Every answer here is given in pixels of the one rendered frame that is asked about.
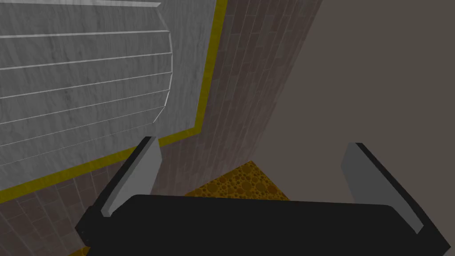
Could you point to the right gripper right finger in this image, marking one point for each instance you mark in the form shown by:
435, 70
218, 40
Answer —
369, 179

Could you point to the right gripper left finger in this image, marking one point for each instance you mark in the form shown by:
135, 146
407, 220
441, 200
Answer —
137, 174

